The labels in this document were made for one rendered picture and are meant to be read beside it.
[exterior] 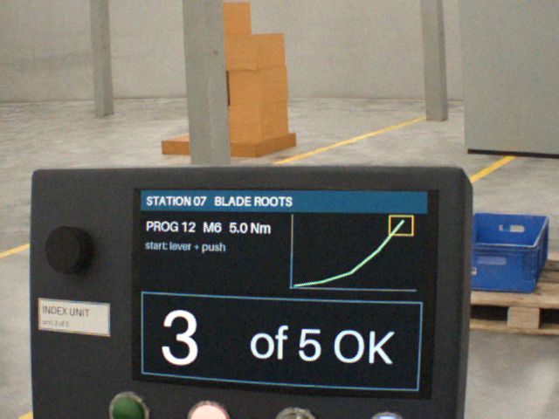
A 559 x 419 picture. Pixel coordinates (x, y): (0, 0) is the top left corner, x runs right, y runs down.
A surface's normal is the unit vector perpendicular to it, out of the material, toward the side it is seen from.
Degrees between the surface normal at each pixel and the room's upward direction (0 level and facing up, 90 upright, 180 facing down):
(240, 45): 90
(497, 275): 90
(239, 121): 90
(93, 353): 75
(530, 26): 90
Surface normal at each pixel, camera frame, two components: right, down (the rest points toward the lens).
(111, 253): -0.26, -0.04
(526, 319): -0.40, 0.22
